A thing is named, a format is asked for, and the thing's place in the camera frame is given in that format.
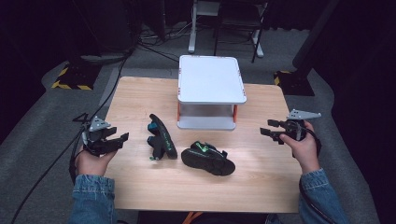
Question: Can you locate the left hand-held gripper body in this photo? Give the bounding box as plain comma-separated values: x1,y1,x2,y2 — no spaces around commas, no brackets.
81,116,118,157

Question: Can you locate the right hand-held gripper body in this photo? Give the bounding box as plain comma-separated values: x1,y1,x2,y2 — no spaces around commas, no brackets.
279,108,322,143

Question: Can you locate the black sandal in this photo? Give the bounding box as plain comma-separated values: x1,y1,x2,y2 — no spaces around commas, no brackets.
180,140,236,177
147,113,178,161

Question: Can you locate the white two-tier shoe rack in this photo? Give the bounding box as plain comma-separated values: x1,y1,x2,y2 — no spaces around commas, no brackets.
176,54,248,132

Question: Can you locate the person's left hand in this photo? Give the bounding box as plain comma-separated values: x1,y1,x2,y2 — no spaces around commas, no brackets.
75,148,118,177

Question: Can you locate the person's right hand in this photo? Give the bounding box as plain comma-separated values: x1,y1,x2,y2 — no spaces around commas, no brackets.
278,120,321,175

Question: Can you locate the black slanted pole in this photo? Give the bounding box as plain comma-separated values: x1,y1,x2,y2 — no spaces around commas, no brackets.
291,0,341,70

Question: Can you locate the black folding stand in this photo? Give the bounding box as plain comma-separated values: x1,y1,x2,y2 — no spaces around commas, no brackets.
212,0,270,64

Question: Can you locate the white metal stand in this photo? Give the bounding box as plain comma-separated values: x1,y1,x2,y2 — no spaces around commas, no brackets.
188,0,265,59

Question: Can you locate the right hand-held gripper cable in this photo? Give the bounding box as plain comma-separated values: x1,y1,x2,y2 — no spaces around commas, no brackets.
298,126,339,224

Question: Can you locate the hand-held gripper cable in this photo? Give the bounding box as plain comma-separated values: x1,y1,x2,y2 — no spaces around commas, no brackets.
298,126,339,224
68,130,88,185

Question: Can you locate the long black floor cable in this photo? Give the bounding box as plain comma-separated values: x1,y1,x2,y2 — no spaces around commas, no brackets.
10,46,138,224

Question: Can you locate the left hand-held gripper cable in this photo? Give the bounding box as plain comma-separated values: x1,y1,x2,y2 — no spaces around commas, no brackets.
68,130,88,185

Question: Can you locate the black yellow striped base plate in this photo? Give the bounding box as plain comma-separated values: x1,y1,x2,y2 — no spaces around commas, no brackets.
273,69,316,97
50,63,103,91

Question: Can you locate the tangle of black cables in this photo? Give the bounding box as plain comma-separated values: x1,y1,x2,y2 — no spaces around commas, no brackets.
135,20,191,63

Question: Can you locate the orange strap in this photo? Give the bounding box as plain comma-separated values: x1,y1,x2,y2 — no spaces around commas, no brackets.
181,211,204,224

